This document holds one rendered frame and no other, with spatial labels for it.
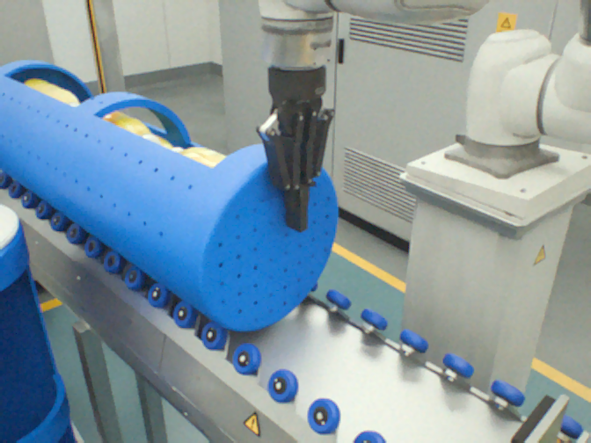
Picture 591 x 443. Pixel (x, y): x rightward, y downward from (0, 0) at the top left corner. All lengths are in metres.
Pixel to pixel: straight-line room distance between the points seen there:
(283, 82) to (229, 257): 0.25
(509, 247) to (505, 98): 0.31
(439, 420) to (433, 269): 0.61
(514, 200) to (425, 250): 0.29
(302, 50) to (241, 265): 0.31
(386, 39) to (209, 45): 3.92
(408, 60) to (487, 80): 1.41
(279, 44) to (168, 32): 5.47
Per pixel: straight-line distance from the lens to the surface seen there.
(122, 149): 0.94
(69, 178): 1.05
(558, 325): 2.68
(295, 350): 0.91
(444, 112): 2.54
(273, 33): 0.70
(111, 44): 1.81
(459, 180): 1.23
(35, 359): 1.46
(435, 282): 1.39
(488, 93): 1.23
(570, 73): 1.15
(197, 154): 0.91
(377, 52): 2.74
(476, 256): 1.28
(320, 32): 0.70
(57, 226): 1.27
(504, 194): 1.18
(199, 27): 6.32
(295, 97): 0.71
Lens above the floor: 1.52
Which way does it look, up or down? 28 degrees down
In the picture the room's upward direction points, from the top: straight up
